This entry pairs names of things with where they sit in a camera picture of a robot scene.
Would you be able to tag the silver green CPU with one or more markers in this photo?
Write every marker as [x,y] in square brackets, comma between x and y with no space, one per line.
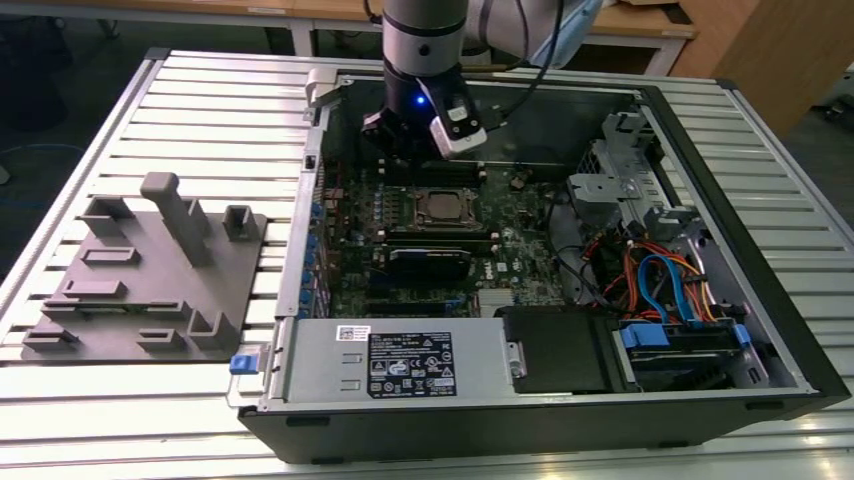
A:
[444,205]

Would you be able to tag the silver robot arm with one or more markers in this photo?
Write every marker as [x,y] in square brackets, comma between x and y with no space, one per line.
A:
[421,30]

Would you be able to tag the black RAM slot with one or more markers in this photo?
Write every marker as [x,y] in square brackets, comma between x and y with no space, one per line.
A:
[448,173]
[448,167]
[448,179]
[441,230]
[441,242]
[441,162]
[441,236]
[441,248]

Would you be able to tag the CPU socket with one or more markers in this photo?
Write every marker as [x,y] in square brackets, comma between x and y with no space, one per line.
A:
[420,224]

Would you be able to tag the black expansion slot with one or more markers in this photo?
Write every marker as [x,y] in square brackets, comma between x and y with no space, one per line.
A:
[414,303]
[414,313]

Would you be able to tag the black plastic drive cover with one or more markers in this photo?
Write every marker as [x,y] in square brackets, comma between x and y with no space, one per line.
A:
[561,350]

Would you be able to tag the silver coin battery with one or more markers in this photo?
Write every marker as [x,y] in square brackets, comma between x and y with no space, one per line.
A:
[517,180]

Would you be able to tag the black graphics card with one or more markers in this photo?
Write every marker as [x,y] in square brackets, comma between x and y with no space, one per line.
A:
[428,265]

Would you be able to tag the green motherboard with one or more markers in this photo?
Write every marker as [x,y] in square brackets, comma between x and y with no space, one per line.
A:
[528,250]

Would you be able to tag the silver metal drive cage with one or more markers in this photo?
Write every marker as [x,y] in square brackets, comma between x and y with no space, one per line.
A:
[601,190]

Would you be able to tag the silver chipset heatsink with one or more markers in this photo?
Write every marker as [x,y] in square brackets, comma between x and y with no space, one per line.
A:
[496,297]

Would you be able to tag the grey parts rack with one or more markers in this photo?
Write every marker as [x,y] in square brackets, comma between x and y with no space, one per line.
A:
[167,285]

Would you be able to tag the silver power supply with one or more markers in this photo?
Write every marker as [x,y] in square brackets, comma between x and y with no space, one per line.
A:
[321,360]

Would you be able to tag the blue case latch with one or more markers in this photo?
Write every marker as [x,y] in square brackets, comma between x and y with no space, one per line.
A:
[242,365]

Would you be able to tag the hard disk in blue carrier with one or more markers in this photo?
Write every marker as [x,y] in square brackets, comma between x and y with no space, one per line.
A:
[644,337]

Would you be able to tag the wooden cabinet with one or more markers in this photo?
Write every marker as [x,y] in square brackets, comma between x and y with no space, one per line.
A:
[768,50]

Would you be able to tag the office chair base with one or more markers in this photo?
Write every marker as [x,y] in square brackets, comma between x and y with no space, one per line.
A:
[835,107]

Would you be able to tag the black PC case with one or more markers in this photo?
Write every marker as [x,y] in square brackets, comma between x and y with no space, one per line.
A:
[534,435]

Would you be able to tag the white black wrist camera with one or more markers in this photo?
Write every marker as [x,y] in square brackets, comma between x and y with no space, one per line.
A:
[461,125]

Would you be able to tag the wooden desk white frame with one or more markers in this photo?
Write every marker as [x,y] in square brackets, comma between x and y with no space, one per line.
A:
[641,22]

